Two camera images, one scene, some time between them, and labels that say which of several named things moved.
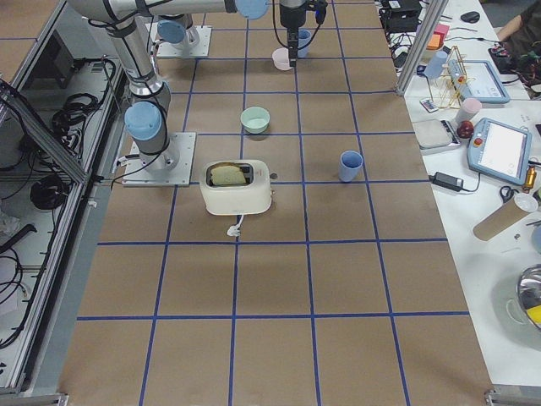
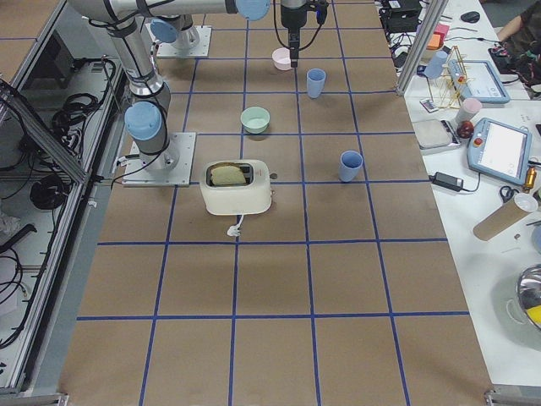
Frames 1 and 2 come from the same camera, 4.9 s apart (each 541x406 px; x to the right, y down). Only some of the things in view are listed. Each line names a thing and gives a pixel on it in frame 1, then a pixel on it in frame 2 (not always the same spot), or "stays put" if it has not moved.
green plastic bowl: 254,119 stays put
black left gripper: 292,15 stays put
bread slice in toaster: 226,175 stays put
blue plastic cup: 303,39 to 315,80
